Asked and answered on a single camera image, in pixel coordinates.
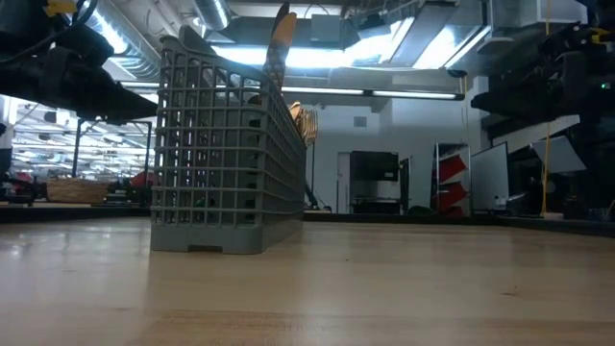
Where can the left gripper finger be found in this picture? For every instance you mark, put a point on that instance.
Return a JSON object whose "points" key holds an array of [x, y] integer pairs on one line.
{"points": [[120, 103]]}

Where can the black aluminium table frame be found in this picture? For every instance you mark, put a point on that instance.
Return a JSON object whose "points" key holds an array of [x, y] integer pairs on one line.
{"points": [[48, 214]]}

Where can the whiteboard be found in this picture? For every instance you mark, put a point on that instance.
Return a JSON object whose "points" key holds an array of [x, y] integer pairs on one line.
{"points": [[490, 178]]}

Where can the white machine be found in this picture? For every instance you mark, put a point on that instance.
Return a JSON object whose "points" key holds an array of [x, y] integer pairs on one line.
{"points": [[6, 130]]}

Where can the grey angled panel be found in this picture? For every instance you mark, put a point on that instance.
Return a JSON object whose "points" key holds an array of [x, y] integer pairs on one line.
{"points": [[559, 154]]}

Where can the grey plastic silverware basket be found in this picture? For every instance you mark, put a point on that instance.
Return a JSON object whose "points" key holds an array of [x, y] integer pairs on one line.
{"points": [[216, 235]]}

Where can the ceiling light panel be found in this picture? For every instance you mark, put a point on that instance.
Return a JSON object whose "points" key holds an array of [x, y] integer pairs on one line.
{"points": [[327, 57]]}

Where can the silver air duct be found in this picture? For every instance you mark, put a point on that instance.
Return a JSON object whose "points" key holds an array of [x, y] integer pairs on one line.
{"points": [[214, 12], [120, 43]]}

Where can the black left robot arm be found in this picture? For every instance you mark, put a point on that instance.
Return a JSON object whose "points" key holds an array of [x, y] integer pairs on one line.
{"points": [[19, 19]]}

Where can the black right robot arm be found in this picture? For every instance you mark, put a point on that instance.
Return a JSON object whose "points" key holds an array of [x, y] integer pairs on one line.
{"points": [[605, 9]]}

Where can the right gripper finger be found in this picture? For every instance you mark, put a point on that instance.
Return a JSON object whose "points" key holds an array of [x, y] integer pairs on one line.
{"points": [[519, 105]]}

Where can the red and white rack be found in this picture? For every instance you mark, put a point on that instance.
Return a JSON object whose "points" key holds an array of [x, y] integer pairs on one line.
{"points": [[451, 168]]}

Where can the white ventilation unit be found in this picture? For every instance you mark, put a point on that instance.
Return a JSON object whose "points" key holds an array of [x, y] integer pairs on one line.
{"points": [[538, 12]]}

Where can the white door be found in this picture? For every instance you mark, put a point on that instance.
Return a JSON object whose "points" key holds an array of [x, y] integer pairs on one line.
{"points": [[343, 182]]}

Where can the black cabinet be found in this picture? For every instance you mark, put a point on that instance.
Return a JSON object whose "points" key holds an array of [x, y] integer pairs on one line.
{"points": [[375, 165]]}

